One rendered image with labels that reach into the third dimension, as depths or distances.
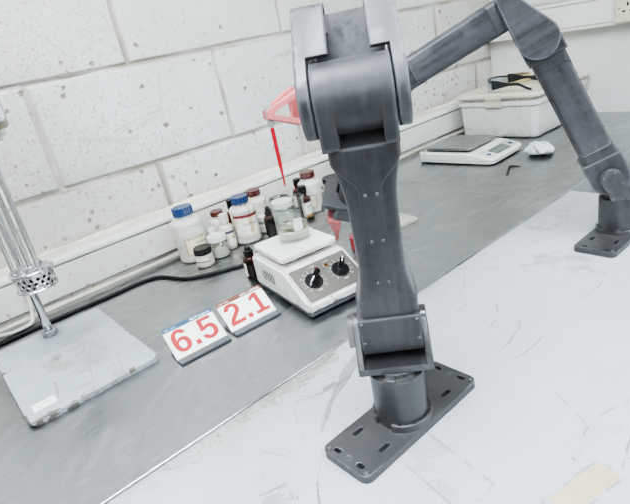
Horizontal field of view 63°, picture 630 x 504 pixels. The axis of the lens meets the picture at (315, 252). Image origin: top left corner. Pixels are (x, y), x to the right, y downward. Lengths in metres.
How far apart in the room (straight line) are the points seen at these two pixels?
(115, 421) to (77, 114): 0.71
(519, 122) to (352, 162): 1.43
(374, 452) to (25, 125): 0.95
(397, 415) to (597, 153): 0.59
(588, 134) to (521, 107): 0.85
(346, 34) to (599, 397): 0.48
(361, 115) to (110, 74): 0.92
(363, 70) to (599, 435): 0.44
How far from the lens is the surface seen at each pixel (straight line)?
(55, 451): 0.80
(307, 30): 0.47
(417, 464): 0.60
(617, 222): 1.05
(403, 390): 0.58
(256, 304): 0.92
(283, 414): 0.69
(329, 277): 0.90
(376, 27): 0.46
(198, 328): 0.89
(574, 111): 0.99
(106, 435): 0.78
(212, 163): 1.39
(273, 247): 0.96
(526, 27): 0.94
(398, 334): 0.56
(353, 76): 0.43
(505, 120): 1.87
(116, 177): 1.29
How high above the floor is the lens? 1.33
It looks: 22 degrees down
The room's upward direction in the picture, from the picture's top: 12 degrees counter-clockwise
